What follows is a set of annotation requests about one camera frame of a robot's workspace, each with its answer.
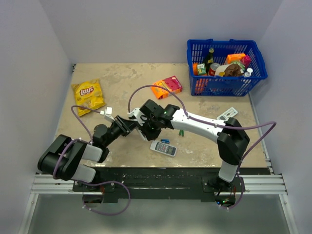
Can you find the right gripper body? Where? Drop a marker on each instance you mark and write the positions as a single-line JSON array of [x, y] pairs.
[[152, 129]]

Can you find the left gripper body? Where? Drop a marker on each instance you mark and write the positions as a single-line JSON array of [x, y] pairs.
[[121, 129]]

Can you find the white long remote control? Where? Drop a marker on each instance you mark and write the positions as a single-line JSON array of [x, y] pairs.
[[142, 135]]

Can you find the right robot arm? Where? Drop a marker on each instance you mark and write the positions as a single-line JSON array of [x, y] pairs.
[[231, 140]]

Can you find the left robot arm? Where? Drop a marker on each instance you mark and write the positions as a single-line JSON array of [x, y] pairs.
[[63, 156]]

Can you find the grey-faced remote control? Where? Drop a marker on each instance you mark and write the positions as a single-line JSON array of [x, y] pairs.
[[163, 148]]

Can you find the small white remote control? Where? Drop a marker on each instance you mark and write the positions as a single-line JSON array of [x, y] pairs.
[[231, 112]]

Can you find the blue battery right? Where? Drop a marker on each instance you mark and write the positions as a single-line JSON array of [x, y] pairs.
[[165, 141]]

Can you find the yellow Lays chips bag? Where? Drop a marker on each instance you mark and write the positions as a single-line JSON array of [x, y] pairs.
[[88, 95]]

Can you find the orange pink sponge box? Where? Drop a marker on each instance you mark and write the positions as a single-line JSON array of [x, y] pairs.
[[165, 87]]

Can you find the green yellow carton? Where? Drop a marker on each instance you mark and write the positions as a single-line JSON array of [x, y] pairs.
[[201, 69]]

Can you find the dark glass bottle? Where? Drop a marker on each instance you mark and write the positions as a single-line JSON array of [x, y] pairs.
[[209, 59]]

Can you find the blue plastic basket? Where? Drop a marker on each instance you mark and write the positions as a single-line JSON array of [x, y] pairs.
[[197, 50]]

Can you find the brown snack packet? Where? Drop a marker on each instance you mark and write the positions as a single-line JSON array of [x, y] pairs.
[[229, 70]]

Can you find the white bottle cap item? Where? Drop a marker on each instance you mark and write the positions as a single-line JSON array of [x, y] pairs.
[[248, 72]]

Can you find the orange pink box in basket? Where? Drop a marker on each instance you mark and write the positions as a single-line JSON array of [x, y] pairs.
[[240, 59]]

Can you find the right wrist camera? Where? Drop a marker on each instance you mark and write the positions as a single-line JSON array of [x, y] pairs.
[[135, 114]]

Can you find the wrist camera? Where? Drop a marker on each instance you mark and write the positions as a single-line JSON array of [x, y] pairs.
[[107, 113], [135, 114]]

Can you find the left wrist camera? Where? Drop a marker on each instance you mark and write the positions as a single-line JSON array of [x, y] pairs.
[[107, 113]]

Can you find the black table front rail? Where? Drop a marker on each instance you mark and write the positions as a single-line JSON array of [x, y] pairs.
[[115, 183]]

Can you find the aluminium frame rail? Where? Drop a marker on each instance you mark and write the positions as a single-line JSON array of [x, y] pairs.
[[45, 184]]

